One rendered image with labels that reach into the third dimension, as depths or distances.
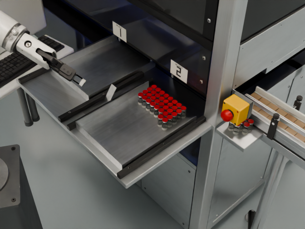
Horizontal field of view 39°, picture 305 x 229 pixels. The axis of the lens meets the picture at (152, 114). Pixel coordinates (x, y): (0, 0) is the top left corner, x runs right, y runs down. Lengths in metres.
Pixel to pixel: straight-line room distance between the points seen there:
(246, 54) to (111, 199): 1.28
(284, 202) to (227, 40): 1.38
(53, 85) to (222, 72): 0.70
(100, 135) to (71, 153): 1.15
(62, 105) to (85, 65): 0.25
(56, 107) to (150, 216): 0.95
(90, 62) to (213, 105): 0.60
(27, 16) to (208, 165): 1.08
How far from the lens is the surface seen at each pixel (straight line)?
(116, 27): 1.77
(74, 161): 2.61
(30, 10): 2.13
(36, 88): 1.75
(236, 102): 1.45
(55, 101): 1.68
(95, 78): 1.75
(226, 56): 1.36
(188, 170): 1.86
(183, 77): 1.55
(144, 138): 1.50
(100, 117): 1.58
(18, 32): 1.25
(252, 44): 1.46
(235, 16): 1.29
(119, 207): 2.39
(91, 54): 1.89
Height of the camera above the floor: 1.99
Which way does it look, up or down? 44 degrees down
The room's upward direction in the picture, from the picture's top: 1 degrees clockwise
